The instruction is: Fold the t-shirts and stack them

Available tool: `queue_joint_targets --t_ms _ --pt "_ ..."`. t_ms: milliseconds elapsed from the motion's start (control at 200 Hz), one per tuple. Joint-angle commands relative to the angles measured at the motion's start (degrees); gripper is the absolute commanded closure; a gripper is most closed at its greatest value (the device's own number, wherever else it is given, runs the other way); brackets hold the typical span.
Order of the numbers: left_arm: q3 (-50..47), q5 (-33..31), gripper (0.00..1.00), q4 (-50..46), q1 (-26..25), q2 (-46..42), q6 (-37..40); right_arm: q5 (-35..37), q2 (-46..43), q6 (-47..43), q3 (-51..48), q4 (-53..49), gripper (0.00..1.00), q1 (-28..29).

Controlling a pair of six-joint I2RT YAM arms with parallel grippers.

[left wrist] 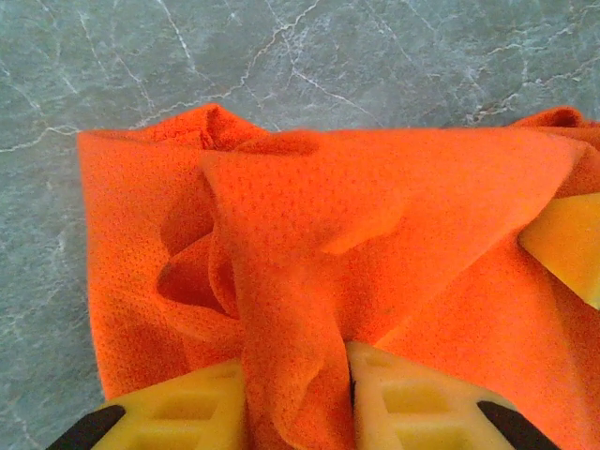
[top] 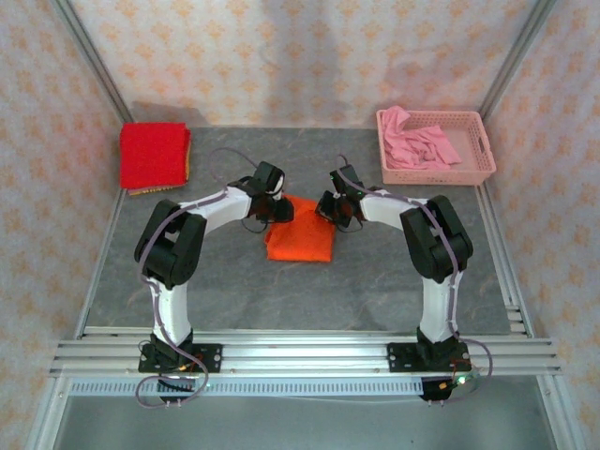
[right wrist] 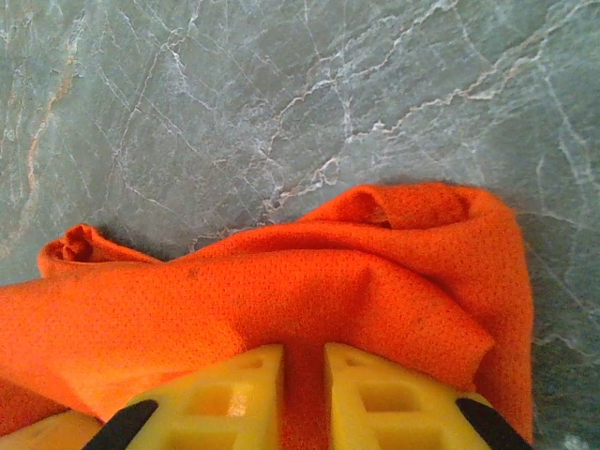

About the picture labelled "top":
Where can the orange t-shirt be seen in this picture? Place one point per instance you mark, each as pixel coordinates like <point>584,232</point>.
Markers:
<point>300,239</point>

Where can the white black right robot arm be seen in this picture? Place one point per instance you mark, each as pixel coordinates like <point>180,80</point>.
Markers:
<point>436,304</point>

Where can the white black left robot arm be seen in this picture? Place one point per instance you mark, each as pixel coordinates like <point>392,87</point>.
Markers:
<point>171,309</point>

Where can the pink t-shirt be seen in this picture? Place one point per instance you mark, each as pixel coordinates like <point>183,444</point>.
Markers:
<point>417,145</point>

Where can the folded red t-shirt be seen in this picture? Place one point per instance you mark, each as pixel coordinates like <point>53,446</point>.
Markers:
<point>152,154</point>

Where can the pink plastic basket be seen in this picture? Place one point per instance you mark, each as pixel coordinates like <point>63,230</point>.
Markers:
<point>473,136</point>

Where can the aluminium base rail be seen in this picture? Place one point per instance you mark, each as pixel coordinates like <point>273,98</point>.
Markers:
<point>304,356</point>

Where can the aluminium side rail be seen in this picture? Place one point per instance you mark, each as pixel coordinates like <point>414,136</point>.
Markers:
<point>96,281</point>
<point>494,225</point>

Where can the black controller board bracket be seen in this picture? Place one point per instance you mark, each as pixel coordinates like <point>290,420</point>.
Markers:
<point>440,389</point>
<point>175,386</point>

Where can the aluminium frame post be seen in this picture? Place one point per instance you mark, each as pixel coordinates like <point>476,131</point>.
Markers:
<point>520,51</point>
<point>88,51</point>

